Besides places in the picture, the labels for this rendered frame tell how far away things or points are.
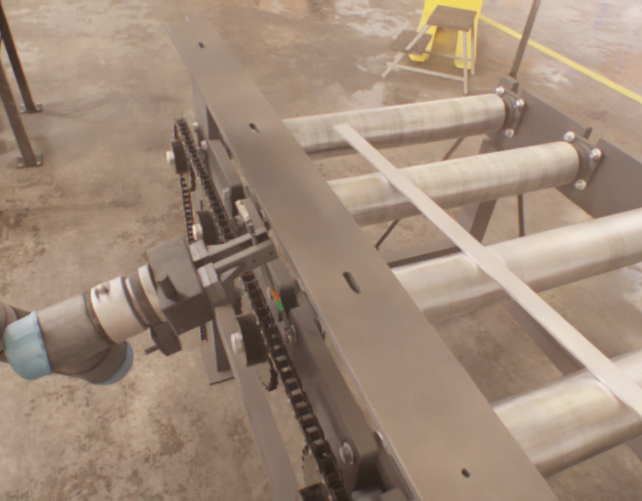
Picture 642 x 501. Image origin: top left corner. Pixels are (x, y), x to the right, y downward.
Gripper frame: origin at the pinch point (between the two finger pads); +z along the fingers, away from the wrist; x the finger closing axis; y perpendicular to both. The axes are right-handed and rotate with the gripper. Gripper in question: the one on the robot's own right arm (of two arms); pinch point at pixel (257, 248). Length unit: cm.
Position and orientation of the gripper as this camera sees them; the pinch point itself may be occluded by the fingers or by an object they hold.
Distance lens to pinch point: 66.4
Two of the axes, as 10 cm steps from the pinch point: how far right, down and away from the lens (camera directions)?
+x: -3.9, -5.4, 7.5
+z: 9.0, -4.1, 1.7
